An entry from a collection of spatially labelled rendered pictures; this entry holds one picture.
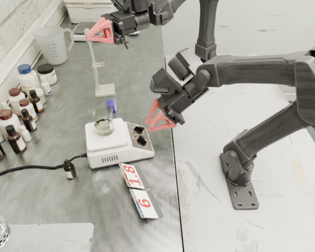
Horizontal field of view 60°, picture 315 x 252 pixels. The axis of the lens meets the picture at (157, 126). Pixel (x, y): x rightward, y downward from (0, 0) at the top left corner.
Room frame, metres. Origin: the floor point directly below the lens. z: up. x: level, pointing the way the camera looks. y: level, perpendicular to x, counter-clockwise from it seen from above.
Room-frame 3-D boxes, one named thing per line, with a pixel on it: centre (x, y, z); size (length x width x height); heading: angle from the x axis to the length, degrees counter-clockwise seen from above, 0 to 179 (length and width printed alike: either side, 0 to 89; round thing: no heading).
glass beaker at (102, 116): (0.61, 0.16, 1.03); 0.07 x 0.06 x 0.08; 103
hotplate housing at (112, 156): (0.61, 0.13, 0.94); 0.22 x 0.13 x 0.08; 104
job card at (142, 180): (0.49, 0.07, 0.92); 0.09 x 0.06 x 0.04; 23
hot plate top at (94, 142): (0.60, 0.16, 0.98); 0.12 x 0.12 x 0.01; 14
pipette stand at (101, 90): (0.96, 0.22, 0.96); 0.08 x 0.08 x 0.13; 9
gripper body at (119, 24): (0.83, 0.11, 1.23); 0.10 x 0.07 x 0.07; 34
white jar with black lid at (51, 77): (1.03, 0.48, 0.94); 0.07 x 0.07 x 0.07
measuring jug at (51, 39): (1.23, 0.49, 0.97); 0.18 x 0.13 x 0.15; 120
